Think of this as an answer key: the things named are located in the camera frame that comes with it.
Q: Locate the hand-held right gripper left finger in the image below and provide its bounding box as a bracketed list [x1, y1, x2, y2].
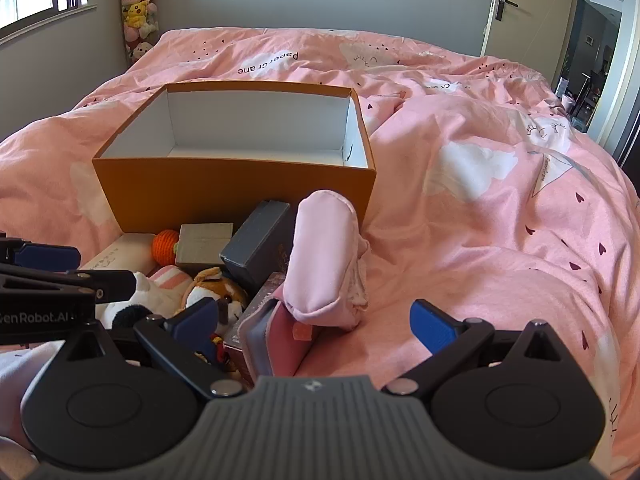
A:
[62, 297, 246, 401]

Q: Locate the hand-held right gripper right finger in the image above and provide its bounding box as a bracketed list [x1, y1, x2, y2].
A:
[382, 299, 587, 395]

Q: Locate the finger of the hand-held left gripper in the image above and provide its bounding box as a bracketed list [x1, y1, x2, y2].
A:
[0, 266, 137, 307]
[0, 237, 82, 272]

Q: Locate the orange crochet ball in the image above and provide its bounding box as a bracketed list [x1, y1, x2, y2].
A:
[152, 230, 182, 265]

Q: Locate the small taupe box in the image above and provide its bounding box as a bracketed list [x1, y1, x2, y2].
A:
[175, 223, 235, 277]

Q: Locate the orange cardboard box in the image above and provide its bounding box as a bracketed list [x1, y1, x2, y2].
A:
[91, 81, 377, 235]

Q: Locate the cream rectangular box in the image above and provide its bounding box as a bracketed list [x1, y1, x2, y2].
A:
[79, 233, 157, 276]

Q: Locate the black and white plush toy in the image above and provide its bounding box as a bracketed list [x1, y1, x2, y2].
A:
[95, 272, 168, 331]

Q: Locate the tiger plush toy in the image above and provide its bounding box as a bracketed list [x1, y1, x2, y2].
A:
[186, 266, 248, 326]

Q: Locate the pink striped plush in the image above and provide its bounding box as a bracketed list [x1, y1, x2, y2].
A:
[147, 265, 195, 311]

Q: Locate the pale cloth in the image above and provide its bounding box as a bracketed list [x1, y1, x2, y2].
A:
[0, 345, 63, 461]

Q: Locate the maroon box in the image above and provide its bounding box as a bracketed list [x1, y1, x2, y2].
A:
[222, 272, 288, 386]

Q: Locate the pink printed blanket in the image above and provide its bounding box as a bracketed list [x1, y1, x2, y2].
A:
[0, 27, 640, 480]

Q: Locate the pink and grey pouch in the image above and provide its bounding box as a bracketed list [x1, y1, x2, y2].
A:
[237, 302, 321, 382]

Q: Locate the dark grey box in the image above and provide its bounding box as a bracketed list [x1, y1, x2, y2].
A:
[219, 200, 301, 297]

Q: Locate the pink folded cloth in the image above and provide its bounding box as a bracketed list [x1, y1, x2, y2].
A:
[284, 189, 371, 331]

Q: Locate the hanging plush toy organizer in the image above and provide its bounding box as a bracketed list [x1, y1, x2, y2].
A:
[116, 0, 160, 65]

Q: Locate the white door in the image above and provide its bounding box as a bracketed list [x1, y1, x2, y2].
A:
[480, 0, 583, 58]

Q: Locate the black door handle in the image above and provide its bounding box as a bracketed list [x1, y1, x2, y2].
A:
[492, 0, 521, 22]

